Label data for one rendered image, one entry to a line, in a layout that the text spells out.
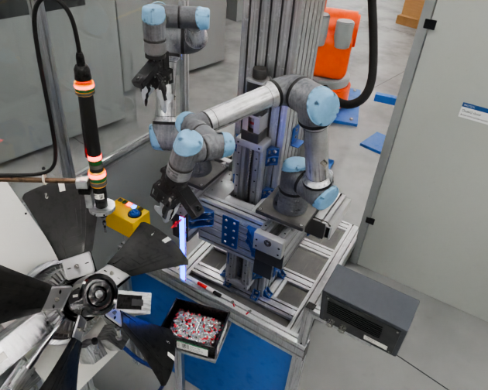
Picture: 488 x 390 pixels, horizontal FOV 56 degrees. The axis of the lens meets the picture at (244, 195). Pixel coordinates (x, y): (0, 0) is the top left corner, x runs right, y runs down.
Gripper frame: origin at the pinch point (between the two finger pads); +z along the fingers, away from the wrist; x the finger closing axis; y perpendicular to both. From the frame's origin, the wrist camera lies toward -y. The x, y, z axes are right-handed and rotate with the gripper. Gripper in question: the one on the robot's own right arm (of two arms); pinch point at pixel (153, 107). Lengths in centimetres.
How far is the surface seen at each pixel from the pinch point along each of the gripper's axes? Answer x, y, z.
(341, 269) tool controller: -84, -13, 23
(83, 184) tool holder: -23, -54, -6
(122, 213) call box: 3.8, -17.3, 40.8
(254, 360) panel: -60, -15, 88
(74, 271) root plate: -19, -59, 24
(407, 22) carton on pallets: 76, 754, 140
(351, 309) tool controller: -92, -21, 28
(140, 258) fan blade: -27, -40, 30
